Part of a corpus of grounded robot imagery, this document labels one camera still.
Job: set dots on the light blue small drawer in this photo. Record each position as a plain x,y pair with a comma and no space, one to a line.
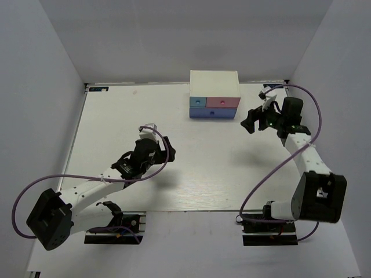
198,102

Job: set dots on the pink drawer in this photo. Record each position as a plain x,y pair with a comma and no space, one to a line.
222,102

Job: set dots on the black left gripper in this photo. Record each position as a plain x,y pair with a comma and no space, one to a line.
163,156

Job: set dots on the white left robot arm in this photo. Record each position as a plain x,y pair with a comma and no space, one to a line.
57,215

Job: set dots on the blue wide drawer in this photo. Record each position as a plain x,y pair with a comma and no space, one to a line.
212,113

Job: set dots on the blue table label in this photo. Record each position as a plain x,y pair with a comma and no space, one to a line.
99,89
272,85

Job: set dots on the right blue table label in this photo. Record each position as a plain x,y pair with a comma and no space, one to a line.
272,85

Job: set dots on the left blue table label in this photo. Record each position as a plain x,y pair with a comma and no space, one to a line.
99,89

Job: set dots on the white drawer cabinet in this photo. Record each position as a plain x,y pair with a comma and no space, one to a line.
205,83

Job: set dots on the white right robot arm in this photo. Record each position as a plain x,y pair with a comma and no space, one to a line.
320,193

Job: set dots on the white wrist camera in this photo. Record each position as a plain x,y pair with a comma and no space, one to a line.
268,96
148,132

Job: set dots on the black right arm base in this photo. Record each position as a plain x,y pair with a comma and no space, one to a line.
256,234

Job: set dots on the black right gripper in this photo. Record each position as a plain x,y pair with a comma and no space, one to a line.
257,114

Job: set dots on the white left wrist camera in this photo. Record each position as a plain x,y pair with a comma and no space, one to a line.
148,132

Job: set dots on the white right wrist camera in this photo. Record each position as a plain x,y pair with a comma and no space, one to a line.
268,96

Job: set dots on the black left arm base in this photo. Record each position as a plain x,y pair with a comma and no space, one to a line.
123,229

